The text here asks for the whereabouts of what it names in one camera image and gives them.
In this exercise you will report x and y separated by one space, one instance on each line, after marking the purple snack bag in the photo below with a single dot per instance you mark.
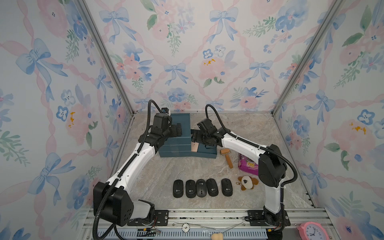
247 165

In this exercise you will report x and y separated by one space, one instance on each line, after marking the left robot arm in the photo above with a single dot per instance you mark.
112 201

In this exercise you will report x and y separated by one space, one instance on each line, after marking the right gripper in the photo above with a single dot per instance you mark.
198 138

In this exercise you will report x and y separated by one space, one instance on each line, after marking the pink alarm clock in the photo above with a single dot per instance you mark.
312 231

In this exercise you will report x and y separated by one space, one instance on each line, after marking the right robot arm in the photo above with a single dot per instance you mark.
275 171

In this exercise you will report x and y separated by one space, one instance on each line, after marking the teal drawer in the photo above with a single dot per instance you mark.
204 151

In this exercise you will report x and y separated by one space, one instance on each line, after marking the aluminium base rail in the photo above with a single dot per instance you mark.
204 224

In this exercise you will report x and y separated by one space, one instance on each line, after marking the brown plush dog toy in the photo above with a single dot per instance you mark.
247 182

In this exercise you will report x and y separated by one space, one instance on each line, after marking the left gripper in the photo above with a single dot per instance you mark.
175 133

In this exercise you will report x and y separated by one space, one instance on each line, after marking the black computer mouse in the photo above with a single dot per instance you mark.
227 187
178 188
191 189
201 188
212 187

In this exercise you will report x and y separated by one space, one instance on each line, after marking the teal drawer cabinet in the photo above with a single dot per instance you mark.
178 146

